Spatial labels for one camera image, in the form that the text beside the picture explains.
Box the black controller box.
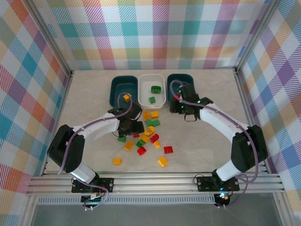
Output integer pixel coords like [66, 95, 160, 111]
[81, 194, 104, 206]
[214, 193, 232, 207]

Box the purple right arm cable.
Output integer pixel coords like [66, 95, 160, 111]
[170, 79, 259, 209]

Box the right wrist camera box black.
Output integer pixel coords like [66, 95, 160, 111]
[169, 100, 182, 115]

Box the aluminium frame post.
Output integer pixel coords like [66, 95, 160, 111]
[234, 0, 282, 73]
[25, 0, 75, 76]

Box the perforated grey cable duct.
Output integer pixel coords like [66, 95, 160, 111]
[37, 197, 216, 205]

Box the aluminium frame leg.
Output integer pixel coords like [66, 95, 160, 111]
[274, 195, 294, 226]
[21, 195, 40, 226]

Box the teal plastic container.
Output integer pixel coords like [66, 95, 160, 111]
[166, 73, 195, 108]
[109, 75, 139, 111]

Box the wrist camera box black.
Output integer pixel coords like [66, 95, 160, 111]
[131, 121, 145, 136]
[169, 100, 182, 115]

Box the aluminium side rail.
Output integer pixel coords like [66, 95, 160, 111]
[41, 70, 74, 177]
[234, 67, 271, 175]

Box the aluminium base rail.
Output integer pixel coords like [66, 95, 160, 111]
[25, 170, 286, 196]

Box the white plastic container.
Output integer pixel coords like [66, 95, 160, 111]
[138, 73, 167, 110]

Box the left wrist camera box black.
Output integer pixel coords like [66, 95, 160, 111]
[131, 121, 145, 136]

